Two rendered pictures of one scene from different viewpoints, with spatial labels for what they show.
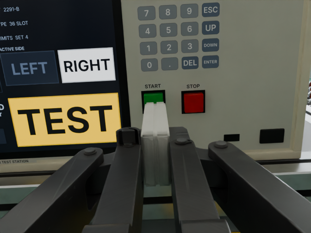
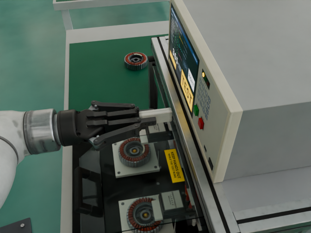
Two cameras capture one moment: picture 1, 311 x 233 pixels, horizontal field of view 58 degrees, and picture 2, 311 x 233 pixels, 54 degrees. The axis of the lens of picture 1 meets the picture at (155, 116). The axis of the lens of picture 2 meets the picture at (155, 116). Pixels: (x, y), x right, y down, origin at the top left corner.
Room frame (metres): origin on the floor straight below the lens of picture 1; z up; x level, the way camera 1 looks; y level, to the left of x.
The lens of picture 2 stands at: (0.08, -0.46, 1.66)
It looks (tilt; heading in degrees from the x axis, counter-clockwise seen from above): 46 degrees down; 79
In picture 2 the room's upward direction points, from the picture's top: straight up
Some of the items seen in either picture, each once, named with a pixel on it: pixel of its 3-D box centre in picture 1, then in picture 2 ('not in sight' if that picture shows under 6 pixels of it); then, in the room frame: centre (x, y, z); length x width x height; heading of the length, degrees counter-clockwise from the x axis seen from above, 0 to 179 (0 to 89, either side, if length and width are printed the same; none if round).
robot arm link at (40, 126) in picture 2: not in sight; (46, 131); (-0.06, 0.00, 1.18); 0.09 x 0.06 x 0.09; 89
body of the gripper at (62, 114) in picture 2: not in sight; (81, 125); (0.01, 0.00, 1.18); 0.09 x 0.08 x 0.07; 179
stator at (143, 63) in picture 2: not in sight; (135, 60); (0.23, 0.79, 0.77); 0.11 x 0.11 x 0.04
